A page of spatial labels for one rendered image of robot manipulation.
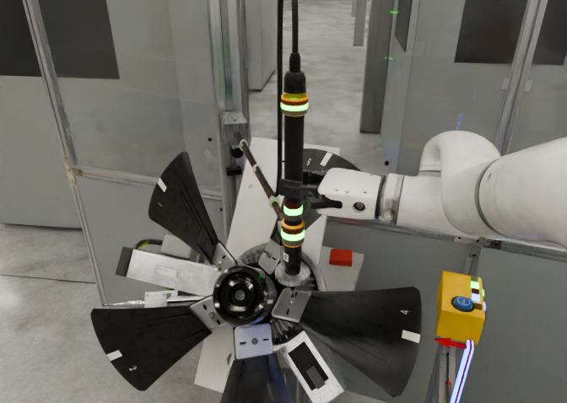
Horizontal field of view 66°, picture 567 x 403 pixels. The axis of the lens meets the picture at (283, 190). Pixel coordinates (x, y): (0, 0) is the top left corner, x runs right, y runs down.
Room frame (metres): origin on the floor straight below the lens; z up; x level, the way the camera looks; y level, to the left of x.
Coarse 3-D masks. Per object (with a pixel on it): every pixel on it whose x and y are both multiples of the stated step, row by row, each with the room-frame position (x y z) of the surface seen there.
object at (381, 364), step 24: (408, 288) 0.70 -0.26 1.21; (312, 312) 0.66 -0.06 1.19; (336, 312) 0.66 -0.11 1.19; (360, 312) 0.66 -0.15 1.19; (384, 312) 0.65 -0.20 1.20; (336, 336) 0.60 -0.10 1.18; (360, 336) 0.60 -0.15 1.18; (384, 336) 0.60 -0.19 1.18; (360, 360) 0.56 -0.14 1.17; (384, 360) 0.56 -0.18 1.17; (408, 360) 0.56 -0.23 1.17; (384, 384) 0.52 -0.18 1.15
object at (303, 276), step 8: (280, 224) 0.73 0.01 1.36; (280, 232) 0.72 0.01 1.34; (280, 240) 0.70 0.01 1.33; (280, 248) 0.72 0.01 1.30; (280, 256) 0.72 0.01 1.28; (280, 264) 0.71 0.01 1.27; (304, 264) 0.71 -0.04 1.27; (280, 272) 0.68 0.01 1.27; (304, 272) 0.68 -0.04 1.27; (280, 280) 0.66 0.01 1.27; (288, 280) 0.66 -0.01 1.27; (296, 280) 0.66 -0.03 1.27; (304, 280) 0.66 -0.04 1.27
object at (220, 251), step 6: (216, 246) 0.78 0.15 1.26; (222, 246) 0.77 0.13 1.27; (216, 252) 0.79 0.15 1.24; (222, 252) 0.77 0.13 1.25; (216, 258) 0.80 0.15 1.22; (228, 258) 0.76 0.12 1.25; (216, 264) 0.80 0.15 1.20; (228, 264) 0.76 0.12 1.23; (234, 264) 0.75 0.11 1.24; (222, 270) 0.78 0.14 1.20
